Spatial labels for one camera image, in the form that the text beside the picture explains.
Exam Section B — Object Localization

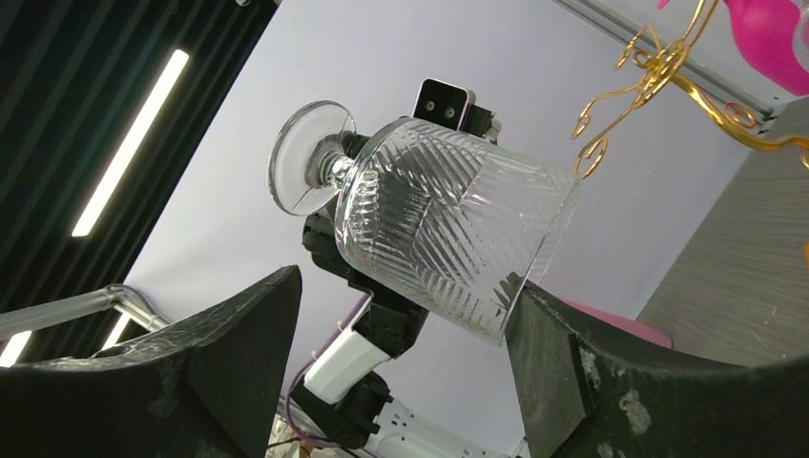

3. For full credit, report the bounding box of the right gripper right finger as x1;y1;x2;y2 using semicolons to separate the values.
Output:
504;274;808;457

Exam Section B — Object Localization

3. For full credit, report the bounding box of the clear wine glass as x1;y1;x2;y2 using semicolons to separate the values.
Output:
267;100;581;345

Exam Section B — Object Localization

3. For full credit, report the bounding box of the pink holder box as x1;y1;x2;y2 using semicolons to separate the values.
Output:
562;299;673;349

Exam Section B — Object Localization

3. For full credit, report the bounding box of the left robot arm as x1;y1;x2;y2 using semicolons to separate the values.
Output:
268;104;511;448

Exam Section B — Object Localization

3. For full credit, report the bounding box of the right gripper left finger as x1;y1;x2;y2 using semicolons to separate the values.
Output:
1;265;302;457

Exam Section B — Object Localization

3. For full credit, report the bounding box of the pink wine glass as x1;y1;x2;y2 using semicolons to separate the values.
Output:
656;0;809;98

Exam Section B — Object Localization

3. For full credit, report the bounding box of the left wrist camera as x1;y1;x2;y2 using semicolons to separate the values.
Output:
411;78;476;131

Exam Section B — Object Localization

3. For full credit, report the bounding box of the ceiling light strip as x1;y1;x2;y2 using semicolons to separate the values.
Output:
71;49;190;238

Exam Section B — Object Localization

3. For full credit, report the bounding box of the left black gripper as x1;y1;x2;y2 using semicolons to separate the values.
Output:
301;116;504;362

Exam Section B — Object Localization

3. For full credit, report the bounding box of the gold wire wine glass rack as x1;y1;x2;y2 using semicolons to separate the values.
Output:
570;0;809;270

